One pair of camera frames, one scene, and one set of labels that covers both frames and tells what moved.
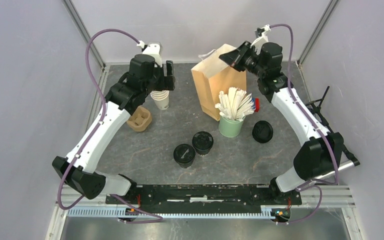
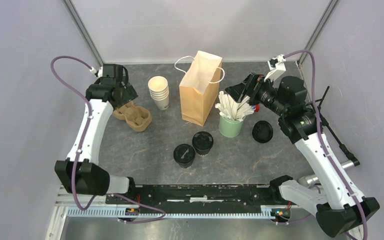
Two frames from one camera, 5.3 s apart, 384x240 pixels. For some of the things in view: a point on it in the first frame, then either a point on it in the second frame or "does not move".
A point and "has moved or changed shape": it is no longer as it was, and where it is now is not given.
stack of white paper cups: (161, 98) does not move
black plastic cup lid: (184, 153) does not move
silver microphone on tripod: (348, 160) does not move
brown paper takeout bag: (213, 75) has moved or changed shape
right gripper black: (234, 58) to (251, 86)
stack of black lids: (262, 131) does not move
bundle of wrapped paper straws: (236, 104) does not move
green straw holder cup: (230, 128) does not move
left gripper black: (167, 82) to (129, 94)
